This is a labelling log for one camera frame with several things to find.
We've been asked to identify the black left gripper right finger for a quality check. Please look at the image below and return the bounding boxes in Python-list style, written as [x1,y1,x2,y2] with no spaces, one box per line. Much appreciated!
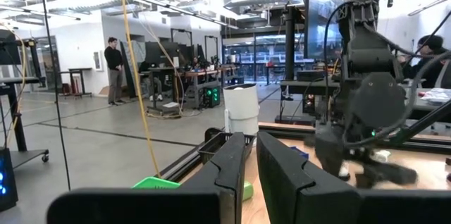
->
[257,131,451,224]

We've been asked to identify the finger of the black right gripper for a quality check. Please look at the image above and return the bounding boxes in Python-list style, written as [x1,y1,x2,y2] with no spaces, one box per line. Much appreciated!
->
[315,123,348,179]
[355,163,419,189]

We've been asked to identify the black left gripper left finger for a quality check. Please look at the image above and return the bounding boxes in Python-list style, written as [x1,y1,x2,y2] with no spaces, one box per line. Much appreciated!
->
[47,131,247,224]

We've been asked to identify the green white USB charger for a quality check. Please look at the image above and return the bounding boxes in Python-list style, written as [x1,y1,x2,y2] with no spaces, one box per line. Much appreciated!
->
[242,180,255,202]
[372,149,393,163]

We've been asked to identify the white sand hourglass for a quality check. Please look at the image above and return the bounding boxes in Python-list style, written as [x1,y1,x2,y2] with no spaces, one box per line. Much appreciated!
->
[338,161,352,182]

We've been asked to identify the blue digital thermometer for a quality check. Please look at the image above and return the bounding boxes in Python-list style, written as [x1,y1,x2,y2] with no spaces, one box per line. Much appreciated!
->
[289,145,310,161]

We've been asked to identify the black plastic basket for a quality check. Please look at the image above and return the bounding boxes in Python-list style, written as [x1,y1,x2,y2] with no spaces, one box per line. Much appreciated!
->
[197,127,257,166]

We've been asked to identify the white cylindrical bin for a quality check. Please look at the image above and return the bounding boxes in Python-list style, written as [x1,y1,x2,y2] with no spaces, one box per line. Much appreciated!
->
[222,83,261,137]

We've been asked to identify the green plastic basket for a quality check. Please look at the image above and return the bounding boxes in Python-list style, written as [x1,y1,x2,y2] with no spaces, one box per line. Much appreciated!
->
[132,176,181,190]

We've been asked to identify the computer tower green fans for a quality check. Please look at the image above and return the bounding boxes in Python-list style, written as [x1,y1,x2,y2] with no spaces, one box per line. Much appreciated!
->
[203,85,221,108]

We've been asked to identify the wooden workbench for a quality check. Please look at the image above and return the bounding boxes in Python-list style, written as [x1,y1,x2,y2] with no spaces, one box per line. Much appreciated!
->
[178,66,244,109]

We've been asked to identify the person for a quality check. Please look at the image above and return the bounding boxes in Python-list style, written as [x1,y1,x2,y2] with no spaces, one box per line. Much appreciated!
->
[400,35,451,89]
[104,36,127,107]
[139,60,164,102]

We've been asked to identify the black workstation stand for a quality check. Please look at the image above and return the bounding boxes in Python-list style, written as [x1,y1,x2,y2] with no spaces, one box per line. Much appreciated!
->
[274,0,345,126]

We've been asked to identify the large black monitor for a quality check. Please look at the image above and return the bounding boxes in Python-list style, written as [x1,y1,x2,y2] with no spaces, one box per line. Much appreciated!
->
[145,42,180,66]

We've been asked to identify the grey covered panel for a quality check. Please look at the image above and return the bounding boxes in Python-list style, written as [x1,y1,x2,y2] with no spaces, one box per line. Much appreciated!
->
[118,39,147,99]

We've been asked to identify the black side table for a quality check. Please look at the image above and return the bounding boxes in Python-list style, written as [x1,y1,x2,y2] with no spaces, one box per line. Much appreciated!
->
[59,67,94,99]

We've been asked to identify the black rolling cart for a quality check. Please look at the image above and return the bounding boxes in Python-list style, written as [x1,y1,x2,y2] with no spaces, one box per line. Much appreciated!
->
[0,28,50,168]

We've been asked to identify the black computer blue lights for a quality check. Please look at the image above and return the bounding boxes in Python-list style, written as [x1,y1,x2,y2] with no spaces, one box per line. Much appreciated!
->
[0,146,19,213]

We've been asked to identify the black aluminium table frame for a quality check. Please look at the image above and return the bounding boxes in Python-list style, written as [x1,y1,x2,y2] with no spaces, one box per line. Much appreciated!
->
[157,121,451,183]

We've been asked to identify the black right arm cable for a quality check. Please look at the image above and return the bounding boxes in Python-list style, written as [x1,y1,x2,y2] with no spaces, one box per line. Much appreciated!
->
[323,0,451,147]

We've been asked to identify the yellow hanging cable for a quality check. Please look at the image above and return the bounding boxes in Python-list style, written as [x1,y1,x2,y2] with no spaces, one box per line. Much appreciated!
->
[117,0,162,179]

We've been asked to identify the white wall picture frame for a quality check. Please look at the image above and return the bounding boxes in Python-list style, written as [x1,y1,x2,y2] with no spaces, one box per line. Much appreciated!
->
[92,50,104,73]

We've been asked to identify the black hanging cable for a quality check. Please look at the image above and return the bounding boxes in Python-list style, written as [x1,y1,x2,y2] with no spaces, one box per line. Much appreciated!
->
[37,0,72,192]

